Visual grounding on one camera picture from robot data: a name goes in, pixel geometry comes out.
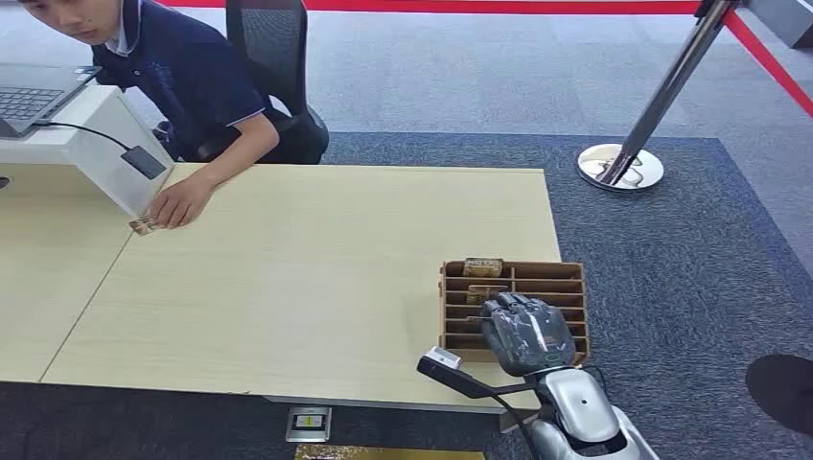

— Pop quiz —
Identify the metal floor socket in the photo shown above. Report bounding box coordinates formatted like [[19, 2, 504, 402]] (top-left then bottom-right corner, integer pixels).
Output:
[[285, 405, 333, 444]]

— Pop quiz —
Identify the person's left hand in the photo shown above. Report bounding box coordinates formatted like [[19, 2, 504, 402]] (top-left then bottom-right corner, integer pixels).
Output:
[[147, 172, 218, 231]]

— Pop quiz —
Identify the grey desk frame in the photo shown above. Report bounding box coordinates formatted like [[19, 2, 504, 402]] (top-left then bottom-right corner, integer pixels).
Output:
[[261, 394, 541, 435]]

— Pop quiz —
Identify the black mesh office chair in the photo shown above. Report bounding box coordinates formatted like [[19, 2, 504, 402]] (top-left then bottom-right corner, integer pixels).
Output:
[[197, 0, 331, 166]]

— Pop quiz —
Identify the patterned card with print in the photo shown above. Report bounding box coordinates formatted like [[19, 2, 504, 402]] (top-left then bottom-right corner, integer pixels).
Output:
[[462, 257, 505, 279]]

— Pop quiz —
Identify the person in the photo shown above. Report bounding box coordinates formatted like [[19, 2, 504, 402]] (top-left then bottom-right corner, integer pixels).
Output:
[[17, 0, 281, 231]]

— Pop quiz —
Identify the chrome stanchion base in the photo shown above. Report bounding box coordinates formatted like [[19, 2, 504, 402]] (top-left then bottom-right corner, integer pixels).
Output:
[[576, 143, 665, 193]]

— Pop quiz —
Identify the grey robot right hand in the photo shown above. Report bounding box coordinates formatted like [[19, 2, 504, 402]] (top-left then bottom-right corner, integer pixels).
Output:
[[479, 292, 578, 380]]

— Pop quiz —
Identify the brown slotted card holder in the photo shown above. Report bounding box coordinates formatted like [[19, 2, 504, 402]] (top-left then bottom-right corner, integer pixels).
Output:
[[438, 259, 592, 368]]

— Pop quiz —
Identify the flat black adapter box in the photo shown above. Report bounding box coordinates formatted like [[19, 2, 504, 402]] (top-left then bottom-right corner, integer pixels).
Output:
[[120, 146, 169, 181]]

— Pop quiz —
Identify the grey cabinet corner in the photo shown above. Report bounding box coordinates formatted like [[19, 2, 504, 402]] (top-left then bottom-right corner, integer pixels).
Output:
[[739, 0, 813, 50]]

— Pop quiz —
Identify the black round disc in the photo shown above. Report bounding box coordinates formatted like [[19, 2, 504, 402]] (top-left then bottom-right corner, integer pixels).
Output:
[[744, 354, 813, 438]]

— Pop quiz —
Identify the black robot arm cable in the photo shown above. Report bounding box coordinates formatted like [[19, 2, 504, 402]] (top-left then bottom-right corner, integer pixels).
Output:
[[492, 392, 545, 460]]

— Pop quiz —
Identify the white desk riser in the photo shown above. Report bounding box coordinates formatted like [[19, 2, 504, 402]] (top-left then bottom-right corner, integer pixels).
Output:
[[0, 83, 176, 219]]

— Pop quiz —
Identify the red barrier belt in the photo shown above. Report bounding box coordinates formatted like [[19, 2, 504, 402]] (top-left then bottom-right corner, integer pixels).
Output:
[[722, 9, 813, 120], [153, 0, 703, 16]]

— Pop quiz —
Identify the gold floor plate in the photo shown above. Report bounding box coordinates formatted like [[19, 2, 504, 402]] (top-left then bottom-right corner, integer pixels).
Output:
[[292, 444, 488, 460]]

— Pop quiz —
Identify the chrome stanchion post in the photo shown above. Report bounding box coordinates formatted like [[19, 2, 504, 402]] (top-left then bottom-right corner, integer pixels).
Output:
[[599, 0, 742, 187]]

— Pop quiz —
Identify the grey laptop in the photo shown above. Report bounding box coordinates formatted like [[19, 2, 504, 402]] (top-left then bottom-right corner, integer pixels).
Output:
[[0, 63, 104, 140]]

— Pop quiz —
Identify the thin black cable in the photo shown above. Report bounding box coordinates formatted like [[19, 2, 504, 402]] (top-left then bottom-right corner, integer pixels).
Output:
[[32, 120, 132, 152]]

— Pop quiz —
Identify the patterned brown card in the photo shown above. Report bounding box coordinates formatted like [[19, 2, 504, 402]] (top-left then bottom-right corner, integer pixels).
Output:
[[466, 284, 510, 307]]

